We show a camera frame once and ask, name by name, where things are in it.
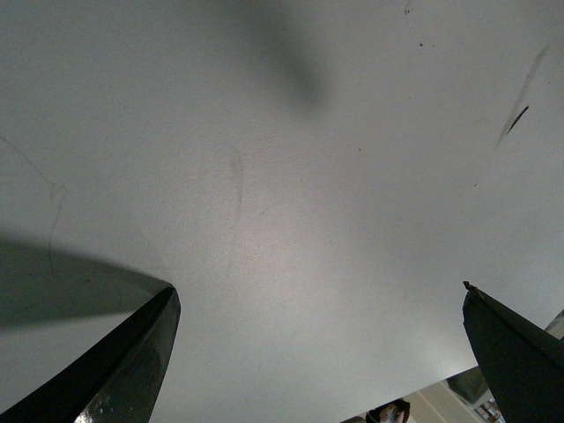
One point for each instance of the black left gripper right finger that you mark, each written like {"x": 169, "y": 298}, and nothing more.
{"x": 522, "y": 364}

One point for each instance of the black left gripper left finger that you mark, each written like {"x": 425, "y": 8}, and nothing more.
{"x": 118, "y": 379}

